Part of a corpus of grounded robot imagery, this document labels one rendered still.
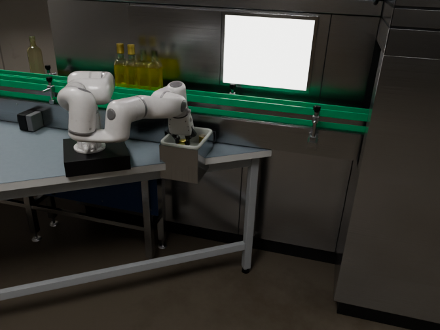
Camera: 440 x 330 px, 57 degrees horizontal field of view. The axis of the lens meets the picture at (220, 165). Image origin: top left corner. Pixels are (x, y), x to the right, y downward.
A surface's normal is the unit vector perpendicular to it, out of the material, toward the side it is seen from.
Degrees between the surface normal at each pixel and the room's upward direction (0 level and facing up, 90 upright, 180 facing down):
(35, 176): 0
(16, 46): 90
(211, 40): 90
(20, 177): 0
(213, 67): 90
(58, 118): 90
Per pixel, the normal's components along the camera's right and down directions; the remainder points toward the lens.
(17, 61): 0.34, 0.42
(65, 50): -0.27, 0.41
